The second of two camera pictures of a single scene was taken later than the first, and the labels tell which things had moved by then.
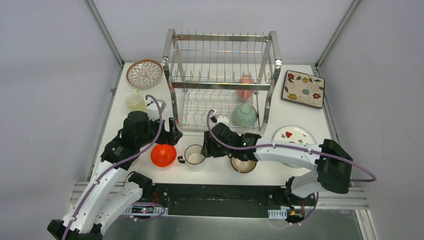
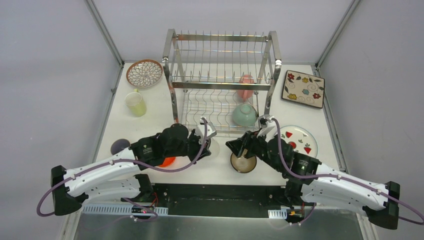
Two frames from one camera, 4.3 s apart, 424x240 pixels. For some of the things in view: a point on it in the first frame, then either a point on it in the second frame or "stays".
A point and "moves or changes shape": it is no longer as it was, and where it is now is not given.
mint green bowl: [245, 114] stays
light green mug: [135, 101] stays
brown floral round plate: [144, 73] stays
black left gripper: [171, 136] to [196, 147]
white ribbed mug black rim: [193, 159] moves or changes shape
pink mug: [245, 94] stays
